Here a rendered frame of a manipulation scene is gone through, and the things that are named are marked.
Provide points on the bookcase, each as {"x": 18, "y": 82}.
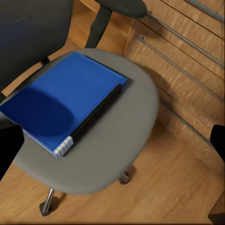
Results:
{"x": 116, "y": 35}

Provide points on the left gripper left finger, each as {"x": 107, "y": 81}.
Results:
{"x": 11, "y": 140}

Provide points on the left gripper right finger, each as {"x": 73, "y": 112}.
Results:
{"x": 217, "y": 138}

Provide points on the swivel chair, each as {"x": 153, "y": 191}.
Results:
{"x": 32, "y": 30}

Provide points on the folder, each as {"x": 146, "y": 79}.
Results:
{"x": 60, "y": 105}

